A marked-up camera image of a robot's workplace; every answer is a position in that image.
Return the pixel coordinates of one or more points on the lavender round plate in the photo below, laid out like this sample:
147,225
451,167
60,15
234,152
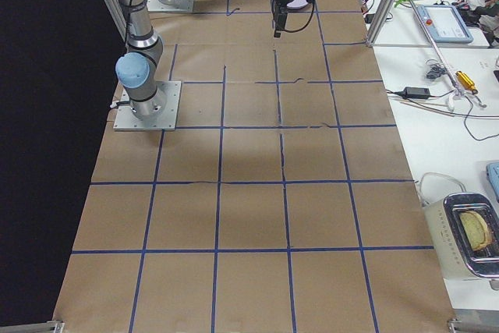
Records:
296,5

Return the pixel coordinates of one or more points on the long metal rod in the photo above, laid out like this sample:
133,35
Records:
436,52

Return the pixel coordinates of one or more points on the black power adapter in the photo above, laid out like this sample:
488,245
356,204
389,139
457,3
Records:
416,93

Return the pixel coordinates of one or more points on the blue teach pendant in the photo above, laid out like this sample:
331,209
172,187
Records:
444,24

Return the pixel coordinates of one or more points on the white toaster with bread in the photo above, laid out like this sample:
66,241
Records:
464,230

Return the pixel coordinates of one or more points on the yellow handled tool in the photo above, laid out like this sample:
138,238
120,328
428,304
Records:
466,82

